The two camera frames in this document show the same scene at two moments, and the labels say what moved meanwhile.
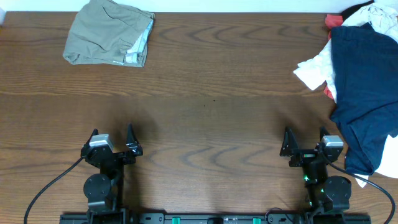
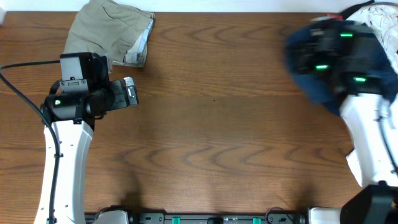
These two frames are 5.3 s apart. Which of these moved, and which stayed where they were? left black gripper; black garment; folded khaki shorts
Moved: left black gripper
Stayed: black garment; folded khaki shorts
